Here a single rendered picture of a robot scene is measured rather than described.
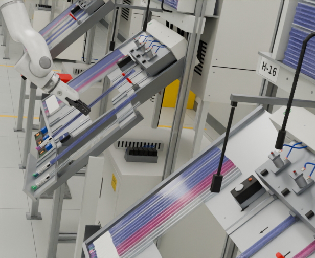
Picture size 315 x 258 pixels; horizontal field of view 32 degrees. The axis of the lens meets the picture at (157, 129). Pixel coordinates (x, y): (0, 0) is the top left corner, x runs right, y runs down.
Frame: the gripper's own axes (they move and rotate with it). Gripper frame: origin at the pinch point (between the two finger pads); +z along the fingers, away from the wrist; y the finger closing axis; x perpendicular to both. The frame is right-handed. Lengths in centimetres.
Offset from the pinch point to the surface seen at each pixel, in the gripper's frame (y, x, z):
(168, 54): 26.7, -37.0, 18.5
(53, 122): 50, 26, 4
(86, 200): -14.4, 25.5, 21.0
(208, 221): 27, 13, 92
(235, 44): 26, -60, 39
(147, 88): 21.6, -19.7, 20.1
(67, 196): 116, 79, 56
